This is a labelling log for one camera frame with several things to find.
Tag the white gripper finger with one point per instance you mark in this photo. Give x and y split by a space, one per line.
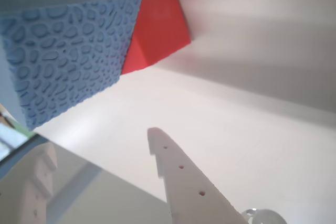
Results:
23 192
183 187

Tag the blue foam cube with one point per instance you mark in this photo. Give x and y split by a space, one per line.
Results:
68 51

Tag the red foam cube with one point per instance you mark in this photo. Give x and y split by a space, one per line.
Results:
160 24

